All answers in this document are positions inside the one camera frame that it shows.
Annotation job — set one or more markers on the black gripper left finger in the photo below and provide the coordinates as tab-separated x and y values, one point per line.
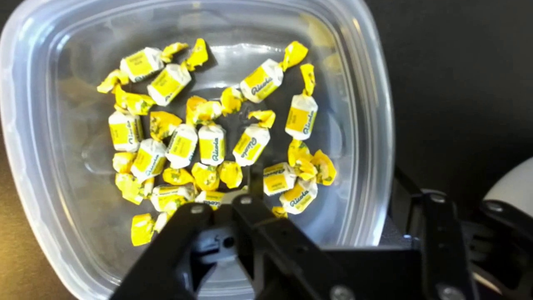
160	268

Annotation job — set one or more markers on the yellow candy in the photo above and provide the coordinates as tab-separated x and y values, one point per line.
301	116
260	81
230	174
125	131
181	146
148	159
162	124
201	109
142	64
251	144
298	196
133	103
231	101
110	81
205	178
176	178
142	229
211	144
168	198
168	84
300	153
130	188
325	168
278	178
123	161
196	54

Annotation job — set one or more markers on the clear plastic food container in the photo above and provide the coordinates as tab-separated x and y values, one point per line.
67	168

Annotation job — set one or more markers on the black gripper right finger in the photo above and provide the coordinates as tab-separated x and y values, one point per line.
441	251

